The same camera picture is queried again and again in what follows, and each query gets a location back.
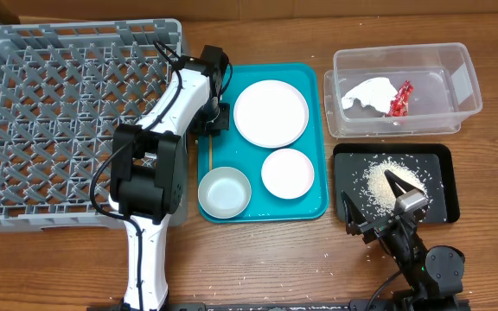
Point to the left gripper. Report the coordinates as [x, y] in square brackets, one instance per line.
[201, 127]

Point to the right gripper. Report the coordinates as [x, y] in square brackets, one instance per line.
[380, 225]

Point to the pile of rice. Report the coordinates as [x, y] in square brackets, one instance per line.
[371, 190]

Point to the large white plate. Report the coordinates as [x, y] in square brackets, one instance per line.
[271, 114]

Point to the grey metal bowl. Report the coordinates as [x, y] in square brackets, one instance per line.
[224, 192]

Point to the white rice bowl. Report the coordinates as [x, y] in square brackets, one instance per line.
[287, 174]

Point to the red snack wrapper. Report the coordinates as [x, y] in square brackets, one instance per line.
[399, 105]

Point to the white napkin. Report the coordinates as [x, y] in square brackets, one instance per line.
[377, 93]

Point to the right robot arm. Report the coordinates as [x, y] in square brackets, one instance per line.
[434, 276]

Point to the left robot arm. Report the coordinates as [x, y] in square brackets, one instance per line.
[149, 166]

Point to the black plastic tray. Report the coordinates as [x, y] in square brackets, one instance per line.
[344, 167]

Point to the teal plastic tray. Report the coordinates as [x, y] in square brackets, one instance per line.
[230, 149]

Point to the clear plastic bin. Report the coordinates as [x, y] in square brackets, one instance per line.
[445, 89]

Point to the grey plastic dish rack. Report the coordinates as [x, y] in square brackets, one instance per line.
[64, 89]

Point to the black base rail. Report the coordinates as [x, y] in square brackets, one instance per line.
[354, 305]

